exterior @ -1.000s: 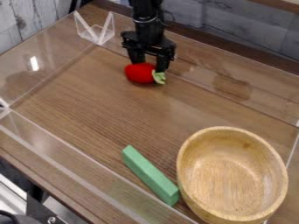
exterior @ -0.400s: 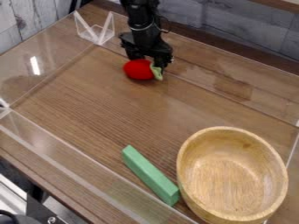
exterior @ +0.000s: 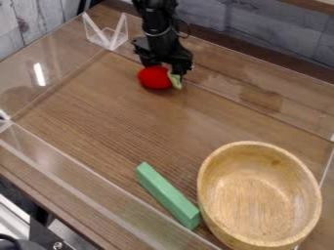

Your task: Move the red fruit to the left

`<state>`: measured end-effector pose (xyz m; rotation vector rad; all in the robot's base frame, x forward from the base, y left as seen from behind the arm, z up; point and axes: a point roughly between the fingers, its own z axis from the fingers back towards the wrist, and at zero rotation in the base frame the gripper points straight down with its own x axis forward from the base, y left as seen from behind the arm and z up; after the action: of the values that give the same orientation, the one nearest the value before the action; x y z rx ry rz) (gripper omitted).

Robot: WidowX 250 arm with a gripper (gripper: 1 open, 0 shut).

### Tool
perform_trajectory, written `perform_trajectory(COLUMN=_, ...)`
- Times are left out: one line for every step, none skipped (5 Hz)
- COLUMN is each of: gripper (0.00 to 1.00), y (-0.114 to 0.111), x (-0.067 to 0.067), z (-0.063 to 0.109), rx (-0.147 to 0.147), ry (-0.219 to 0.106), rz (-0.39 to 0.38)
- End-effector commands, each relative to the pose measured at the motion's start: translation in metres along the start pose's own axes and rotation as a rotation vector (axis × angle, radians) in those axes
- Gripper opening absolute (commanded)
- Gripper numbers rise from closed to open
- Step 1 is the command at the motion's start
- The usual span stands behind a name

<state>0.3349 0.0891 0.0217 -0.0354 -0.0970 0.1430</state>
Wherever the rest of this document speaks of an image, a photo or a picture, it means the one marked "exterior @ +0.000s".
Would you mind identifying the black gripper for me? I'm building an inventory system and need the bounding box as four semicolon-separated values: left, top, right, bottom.
133;31;194;77

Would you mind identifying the red plush fruit green stem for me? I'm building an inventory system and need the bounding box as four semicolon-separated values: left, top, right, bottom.
138;65;183;90

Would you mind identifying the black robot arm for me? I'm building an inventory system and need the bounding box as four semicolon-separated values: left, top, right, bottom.
133;0;194;77

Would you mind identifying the green rectangular block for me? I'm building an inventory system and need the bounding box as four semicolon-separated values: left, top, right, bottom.
137;162;201;230

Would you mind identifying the wooden bowl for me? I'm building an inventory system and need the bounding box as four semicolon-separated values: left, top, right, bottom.
197;141;322;250

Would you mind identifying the clear acrylic triangle bracket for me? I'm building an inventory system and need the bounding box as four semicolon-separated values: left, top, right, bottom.
83;13;129;51

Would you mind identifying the clear acrylic enclosure wall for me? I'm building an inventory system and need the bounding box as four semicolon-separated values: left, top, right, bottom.
0;19;334;250

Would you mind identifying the black metal frame bracket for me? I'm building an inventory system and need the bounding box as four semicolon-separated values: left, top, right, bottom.
28;207;85;250

